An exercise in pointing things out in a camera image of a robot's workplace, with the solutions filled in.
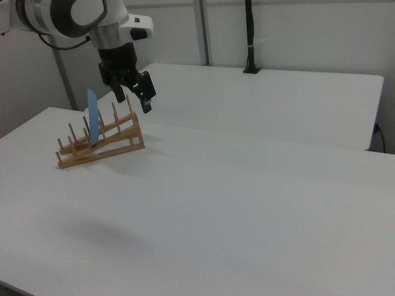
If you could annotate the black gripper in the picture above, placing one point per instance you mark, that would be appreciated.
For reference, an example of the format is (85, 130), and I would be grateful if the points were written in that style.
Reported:
(118, 63)

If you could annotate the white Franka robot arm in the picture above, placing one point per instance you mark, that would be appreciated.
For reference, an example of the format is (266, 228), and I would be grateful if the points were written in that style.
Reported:
(61, 15)

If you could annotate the grey metal partition post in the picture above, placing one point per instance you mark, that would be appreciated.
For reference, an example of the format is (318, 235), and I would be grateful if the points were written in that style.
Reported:
(64, 80)
(203, 31)

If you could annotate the blue round plate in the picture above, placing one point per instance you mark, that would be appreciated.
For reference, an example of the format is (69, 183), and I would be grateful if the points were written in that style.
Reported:
(93, 123)

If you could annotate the wooden plate rack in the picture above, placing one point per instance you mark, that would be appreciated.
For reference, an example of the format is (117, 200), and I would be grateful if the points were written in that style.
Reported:
(103, 150)

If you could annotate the black pole with base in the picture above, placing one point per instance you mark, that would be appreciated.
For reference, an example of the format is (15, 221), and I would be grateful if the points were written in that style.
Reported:
(250, 31)

